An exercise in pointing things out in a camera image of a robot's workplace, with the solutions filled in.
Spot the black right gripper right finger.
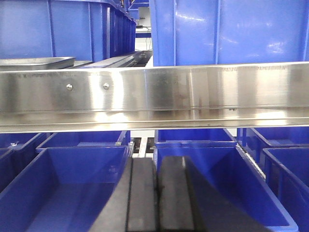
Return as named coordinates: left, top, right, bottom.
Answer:
left=159, top=156, right=268, bottom=232

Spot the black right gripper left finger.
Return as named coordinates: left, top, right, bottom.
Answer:
left=89, top=157, right=156, bottom=232

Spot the blue bin right front row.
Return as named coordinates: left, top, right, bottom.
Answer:
left=0, top=146, right=128, bottom=232

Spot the blue bin row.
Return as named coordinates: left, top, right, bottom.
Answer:
left=0, top=133, right=51, bottom=173
left=0, top=146, right=128, bottom=232
left=237, top=127, right=309, bottom=170
left=36, top=130, right=131, bottom=153

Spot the blue bin right back row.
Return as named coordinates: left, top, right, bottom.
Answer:
left=36, top=130, right=131, bottom=153

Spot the blue bin far right row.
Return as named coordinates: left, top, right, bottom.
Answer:
left=237, top=127, right=309, bottom=170

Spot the blue bin centre back row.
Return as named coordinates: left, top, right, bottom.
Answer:
left=0, top=133, right=51, bottom=173

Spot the silver metal tray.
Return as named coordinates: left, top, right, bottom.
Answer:
left=0, top=57, right=75, bottom=72

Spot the large blue crate upper right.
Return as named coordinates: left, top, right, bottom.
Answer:
left=150, top=0, right=309, bottom=66

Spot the large blue crate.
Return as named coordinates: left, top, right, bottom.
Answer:
left=0, top=0, right=136, bottom=62
left=150, top=0, right=309, bottom=66

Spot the large blue crate upper centre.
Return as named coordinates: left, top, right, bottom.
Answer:
left=0, top=0, right=136, bottom=62

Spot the stainless steel shelf rail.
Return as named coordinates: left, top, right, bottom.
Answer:
left=0, top=62, right=309, bottom=133

